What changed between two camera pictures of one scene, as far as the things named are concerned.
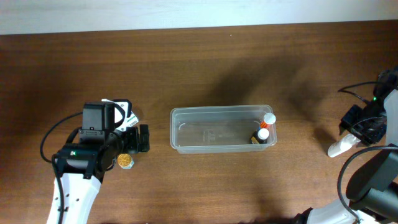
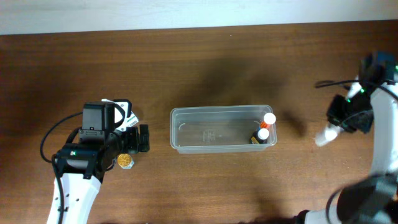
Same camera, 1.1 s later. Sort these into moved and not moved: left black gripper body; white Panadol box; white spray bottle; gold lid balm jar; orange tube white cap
Moved: white spray bottle
Not moved: orange tube white cap; left black gripper body; white Panadol box; gold lid balm jar
